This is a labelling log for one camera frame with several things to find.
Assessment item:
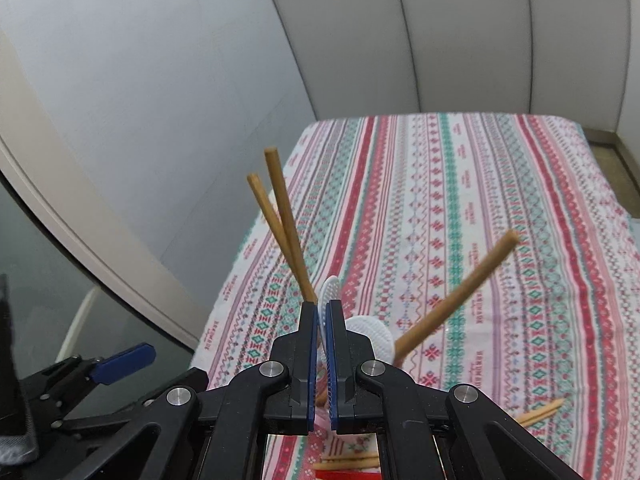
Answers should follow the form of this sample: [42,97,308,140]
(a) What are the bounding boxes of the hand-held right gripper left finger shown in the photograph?
[115,300,321,480]

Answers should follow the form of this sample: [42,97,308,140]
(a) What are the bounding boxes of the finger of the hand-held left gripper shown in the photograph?
[50,366,210,435]
[62,342,157,387]

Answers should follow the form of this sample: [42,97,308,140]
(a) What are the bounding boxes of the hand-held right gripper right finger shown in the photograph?
[325,299,586,480]

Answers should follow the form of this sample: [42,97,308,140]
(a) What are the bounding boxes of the white plastic rice spoon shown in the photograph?
[344,315,394,362]

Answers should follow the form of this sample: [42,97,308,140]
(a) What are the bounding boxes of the frosted glass door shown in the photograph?
[0,180,201,366]

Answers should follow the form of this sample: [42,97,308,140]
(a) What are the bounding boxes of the striped patterned tablecloth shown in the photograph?
[192,112,640,480]

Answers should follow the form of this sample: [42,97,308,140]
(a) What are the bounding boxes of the white kitchen cabinets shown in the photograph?
[257,0,640,133]

